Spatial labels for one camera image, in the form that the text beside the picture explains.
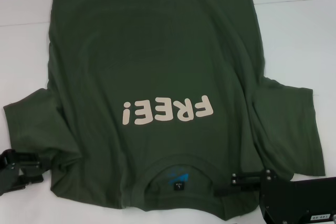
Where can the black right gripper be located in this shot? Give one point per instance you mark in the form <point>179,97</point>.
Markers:
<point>288,203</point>

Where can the dark green FREE T-shirt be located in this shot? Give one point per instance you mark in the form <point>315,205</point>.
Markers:
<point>157,64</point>

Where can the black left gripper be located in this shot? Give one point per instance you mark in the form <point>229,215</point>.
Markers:
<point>8,171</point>

